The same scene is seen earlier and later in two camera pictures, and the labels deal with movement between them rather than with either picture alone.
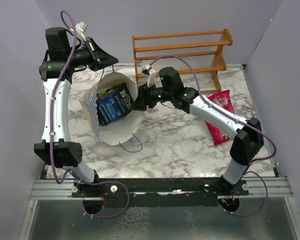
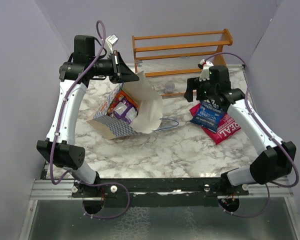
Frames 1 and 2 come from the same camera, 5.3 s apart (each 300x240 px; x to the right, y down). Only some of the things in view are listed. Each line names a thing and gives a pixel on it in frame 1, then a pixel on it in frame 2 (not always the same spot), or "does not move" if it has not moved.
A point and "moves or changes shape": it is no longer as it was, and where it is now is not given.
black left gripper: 99,57 → 121,72
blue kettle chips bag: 114,103 moves or changes shape
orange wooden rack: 198,53 does not move
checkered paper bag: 114,107 moves or changes shape
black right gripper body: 155,95 → 207,91
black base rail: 159,192 does not move
